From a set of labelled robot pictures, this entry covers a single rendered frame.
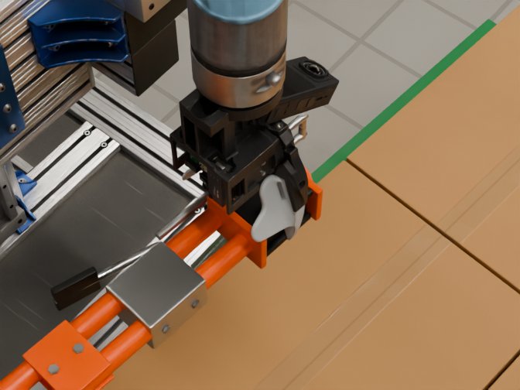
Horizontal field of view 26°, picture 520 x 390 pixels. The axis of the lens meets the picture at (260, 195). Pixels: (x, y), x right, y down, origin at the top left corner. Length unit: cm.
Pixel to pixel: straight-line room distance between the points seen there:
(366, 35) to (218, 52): 183
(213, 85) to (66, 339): 28
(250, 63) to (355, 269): 85
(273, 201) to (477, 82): 93
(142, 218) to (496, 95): 69
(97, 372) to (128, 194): 117
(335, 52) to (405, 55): 16
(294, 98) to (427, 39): 172
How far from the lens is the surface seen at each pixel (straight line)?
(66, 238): 210
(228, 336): 161
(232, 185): 94
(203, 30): 83
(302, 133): 114
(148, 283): 103
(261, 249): 104
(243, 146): 95
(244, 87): 87
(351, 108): 251
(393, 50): 263
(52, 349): 101
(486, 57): 193
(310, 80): 99
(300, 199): 101
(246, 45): 83
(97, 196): 214
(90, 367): 100
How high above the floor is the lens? 199
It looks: 57 degrees down
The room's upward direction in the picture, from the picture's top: straight up
